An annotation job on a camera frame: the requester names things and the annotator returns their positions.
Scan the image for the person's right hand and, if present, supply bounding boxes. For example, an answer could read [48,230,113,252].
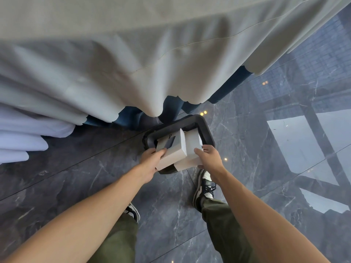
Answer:
[194,144,226,184]

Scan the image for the white pleated table skirt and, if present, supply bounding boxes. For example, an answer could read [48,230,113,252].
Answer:
[0,102,76,165]

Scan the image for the black and white right sneaker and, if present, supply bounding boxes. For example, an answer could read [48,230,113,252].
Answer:
[193,169,217,213]

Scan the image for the plain white box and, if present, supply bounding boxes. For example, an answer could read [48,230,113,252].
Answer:
[173,130,204,173]

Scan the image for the black plastic tray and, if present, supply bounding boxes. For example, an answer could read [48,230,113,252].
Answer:
[142,114,215,176]

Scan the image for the person's left hand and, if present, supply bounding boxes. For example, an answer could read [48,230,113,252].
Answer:
[137,147,167,184]

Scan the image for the blue table skirt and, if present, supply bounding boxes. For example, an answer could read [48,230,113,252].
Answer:
[82,66,254,132]

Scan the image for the person's right forearm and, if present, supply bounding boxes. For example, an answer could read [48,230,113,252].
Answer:
[212,168,333,263]

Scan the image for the black and white sneaker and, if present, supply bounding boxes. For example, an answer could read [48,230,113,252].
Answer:
[124,203,141,224]
[193,169,217,213]

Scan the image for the olive green trousers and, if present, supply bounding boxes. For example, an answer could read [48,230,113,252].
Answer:
[89,198,257,263]

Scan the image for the grey-white tablecloth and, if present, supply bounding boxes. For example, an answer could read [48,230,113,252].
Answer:
[0,0,351,126]

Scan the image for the black and white left sneaker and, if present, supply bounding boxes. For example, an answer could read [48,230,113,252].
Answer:
[124,203,141,224]

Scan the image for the white box with black mark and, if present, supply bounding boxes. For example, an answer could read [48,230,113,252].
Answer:
[155,129,188,173]

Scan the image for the person's left forearm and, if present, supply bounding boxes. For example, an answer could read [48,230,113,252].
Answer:
[0,168,154,263]

